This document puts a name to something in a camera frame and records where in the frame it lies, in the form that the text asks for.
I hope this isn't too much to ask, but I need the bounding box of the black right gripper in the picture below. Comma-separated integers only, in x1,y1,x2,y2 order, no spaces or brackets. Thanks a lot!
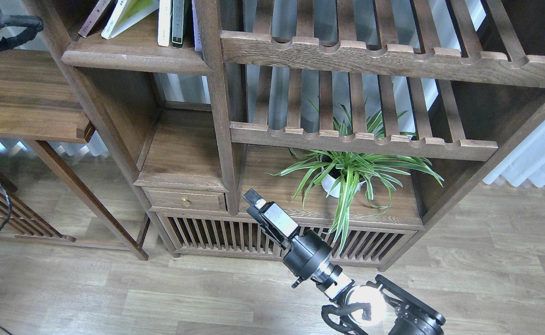
244,189,331,288

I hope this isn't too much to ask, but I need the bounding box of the yellow green book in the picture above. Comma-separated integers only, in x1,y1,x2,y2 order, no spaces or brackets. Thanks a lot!
101,0,159,40

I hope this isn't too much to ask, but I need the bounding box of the dark maroon book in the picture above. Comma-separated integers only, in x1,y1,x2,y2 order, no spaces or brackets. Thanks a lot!
78,0,115,37

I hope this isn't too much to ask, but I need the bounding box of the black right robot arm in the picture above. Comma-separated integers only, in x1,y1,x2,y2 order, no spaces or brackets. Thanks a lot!
244,189,445,335

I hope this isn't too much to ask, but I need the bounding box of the spider plant in white pot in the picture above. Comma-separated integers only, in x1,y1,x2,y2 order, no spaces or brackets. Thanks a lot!
275,149,444,252

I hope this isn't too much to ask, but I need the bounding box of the dark wooden bookshelf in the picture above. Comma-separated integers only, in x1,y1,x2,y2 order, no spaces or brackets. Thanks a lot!
23,0,545,271

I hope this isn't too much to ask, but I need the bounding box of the white upright book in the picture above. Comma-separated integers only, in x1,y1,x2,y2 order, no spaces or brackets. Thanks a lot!
157,0,172,47

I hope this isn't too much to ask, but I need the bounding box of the slatted wooden rack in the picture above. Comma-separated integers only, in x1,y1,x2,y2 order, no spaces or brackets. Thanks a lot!
0,172,76,243

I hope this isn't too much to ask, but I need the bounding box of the wooden side table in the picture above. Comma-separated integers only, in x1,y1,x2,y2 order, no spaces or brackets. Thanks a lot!
0,49,148,261

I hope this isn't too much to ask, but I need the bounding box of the white curtain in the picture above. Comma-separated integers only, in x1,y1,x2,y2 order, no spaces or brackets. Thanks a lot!
483,121,545,188

